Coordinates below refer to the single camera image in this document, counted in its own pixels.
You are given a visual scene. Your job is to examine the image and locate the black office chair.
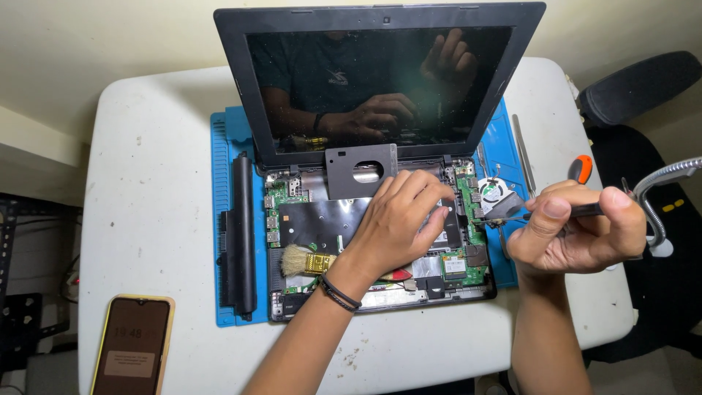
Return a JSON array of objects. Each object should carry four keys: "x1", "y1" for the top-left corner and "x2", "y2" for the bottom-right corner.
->
[{"x1": 577, "y1": 51, "x2": 702, "y2": 363}]

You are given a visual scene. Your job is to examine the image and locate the blue repair mat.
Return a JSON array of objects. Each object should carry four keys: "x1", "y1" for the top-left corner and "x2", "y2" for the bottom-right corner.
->
[{"x1": 211, "y1": 98, "x2": 530, "y2": 328}]

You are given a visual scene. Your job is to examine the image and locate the green wireless card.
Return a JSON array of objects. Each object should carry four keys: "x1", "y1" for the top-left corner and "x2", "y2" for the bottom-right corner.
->
[{"x1": 440, "y1": 249, "x2": 468, "y2": 281}]

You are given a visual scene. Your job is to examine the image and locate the black open laptop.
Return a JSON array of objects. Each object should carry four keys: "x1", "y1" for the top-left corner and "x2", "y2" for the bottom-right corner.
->
[{"x1": 213, "y1": 1, "x2": 547, "y2": 323}]

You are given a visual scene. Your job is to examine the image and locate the black metal rack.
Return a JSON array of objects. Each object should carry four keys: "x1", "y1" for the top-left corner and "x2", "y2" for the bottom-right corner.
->
[{"x1": 0, "y1": 192, "x2": 83, "y2": 374}]

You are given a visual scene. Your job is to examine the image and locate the thin black wristband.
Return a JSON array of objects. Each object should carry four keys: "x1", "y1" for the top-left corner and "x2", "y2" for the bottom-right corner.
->
[{"x1": 322, "y1": 272, "x2": 363, "y2": 309}]

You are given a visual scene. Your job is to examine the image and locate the red handled bristle brush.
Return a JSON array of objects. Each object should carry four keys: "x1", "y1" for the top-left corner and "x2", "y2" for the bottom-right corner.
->
[{"x1": 281, "y1": 244, "x2": 413, "y2": 282}]

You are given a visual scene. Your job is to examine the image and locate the braided black wristband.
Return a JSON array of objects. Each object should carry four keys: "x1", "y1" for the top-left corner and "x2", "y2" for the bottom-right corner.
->
[{"x1": 318, "y1": 279, "x2": 358, "y2": 314}]

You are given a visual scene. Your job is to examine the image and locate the person's right hand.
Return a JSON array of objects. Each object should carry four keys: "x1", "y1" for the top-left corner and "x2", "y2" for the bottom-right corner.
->
[{"x1": 507, "y1": 180, "x2": 648, "y2": 276}]

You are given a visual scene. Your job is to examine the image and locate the metal tweezers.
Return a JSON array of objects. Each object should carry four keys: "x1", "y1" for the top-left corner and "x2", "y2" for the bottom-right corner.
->
[{"x1": 512, "y1": 114, "x2": 537, "y2": 198}]

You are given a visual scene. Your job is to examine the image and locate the black handled screwdriver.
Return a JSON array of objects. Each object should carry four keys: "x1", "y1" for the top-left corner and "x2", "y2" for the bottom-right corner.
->
[{"x1": 476, "y1": 202, "x2": 605, "y2": 226}]

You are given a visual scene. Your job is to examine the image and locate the black laptop battery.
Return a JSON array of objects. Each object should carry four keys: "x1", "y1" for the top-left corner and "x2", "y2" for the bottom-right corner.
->
[{"x1": 219, "y1": 153, "x2": 258, "y2": 321}]

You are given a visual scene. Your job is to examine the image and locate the phone in gold case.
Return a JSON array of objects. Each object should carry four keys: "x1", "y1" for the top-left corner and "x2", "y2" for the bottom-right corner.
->
[{"x1": 90, "y1": 294, "x2": 176, "y2": 395}]

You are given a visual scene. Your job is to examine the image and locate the orange handled screwdriver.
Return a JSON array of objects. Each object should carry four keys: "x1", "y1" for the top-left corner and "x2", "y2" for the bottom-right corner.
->
[{"x1": 567, "y1": 155, "x2": 594, "y2": 185}]

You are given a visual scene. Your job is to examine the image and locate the grey drive bracket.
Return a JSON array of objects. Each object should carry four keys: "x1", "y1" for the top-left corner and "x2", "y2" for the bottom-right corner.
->
[{"x1": 325, "y1": 144, "x2": 399, "y2": 200}]

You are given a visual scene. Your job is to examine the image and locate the laptop cooling fan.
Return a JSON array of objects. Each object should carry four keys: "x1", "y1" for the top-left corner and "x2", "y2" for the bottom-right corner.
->
[{"x1": 476, "y1": 177, "x2": 526, "y2": 223}]

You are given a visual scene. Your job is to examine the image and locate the person's left hand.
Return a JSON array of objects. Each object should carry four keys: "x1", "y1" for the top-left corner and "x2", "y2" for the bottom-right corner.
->
[{"x1": 328, "y1": 169, "x2": 456, "y2": 297}]

